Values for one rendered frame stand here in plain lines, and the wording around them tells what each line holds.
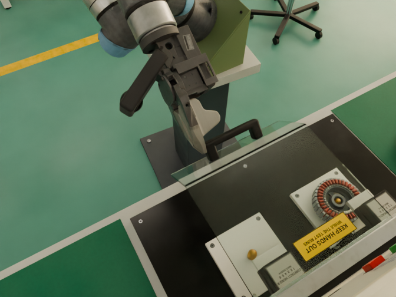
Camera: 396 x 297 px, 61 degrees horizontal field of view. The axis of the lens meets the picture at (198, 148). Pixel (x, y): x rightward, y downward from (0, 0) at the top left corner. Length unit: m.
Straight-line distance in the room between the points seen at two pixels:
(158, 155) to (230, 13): 0.96
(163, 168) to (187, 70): 1.22
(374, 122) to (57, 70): 1.87
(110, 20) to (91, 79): 1.50
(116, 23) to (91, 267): 0.54
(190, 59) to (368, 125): 0.67
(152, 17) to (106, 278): 0.56
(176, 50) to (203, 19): 0.47
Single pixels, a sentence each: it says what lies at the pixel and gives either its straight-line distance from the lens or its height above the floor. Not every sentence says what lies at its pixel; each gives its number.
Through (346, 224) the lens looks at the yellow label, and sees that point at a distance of 0.54.
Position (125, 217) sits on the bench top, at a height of 0.75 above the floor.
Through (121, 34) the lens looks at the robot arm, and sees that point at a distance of 0.74.
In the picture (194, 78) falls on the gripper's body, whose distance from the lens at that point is 0.56.
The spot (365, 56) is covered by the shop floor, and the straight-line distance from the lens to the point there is 2.53.
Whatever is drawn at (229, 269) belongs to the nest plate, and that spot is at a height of 0.78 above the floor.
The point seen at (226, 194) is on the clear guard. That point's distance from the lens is 0.52.
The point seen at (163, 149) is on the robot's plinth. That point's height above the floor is 0.02.
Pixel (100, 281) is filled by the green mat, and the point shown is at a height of 0.75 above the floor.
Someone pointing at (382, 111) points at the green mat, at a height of 0.75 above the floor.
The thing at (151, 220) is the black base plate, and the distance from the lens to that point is 0.82.
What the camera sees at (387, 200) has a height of 0.92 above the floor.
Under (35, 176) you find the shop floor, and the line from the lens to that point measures 1.92.
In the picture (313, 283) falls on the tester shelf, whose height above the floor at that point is 1.12.
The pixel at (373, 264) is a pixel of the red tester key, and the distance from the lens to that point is 0.39.
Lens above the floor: 1.53
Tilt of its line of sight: 58 degrees down
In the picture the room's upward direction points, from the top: straight up
